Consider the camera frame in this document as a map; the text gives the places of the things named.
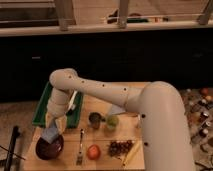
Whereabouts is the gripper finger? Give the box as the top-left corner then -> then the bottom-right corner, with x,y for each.
45,113 -> 54,128
56,116 -> 67,134

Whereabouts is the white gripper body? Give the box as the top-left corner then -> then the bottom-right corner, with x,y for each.
47,100 -> 69,118

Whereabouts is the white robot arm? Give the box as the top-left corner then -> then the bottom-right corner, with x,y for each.
47,68 -> 196,171

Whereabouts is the purple bowl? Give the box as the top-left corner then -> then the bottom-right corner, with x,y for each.
35,135 -> 64,160

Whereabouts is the green plastic tray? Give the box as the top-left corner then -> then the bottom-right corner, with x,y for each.
32,82 -> 83,128

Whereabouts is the white plastic spoon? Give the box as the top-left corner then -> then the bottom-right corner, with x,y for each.
67,91 -> 77,113

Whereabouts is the small metal cup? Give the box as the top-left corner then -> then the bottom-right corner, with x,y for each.
89,112 -> 102,129

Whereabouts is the black stand pole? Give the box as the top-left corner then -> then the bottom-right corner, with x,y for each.
4,126 -> 20,171

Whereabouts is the metal fork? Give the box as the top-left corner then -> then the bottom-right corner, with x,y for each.
76,129 -> 84,165

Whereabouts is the orange fruit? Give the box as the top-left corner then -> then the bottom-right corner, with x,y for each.
87,144 -> 101,160

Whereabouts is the green plastic cup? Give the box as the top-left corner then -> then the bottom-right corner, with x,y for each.
106,115 -> 119,131

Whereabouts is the blue-grey cloth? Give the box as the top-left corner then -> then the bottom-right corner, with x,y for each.
108,105 -> 125,115

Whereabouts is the bunch of dark grapes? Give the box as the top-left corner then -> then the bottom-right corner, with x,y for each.
108,140 -> 133,156

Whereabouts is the yellow banana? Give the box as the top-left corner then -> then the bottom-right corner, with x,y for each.
123,141 -> 140,166

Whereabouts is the dark spice bottle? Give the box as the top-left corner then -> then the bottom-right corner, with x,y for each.
199,112 -> 209,123

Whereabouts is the wooden railing beam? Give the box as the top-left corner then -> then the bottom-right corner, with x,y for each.
0,20 -> 213,37

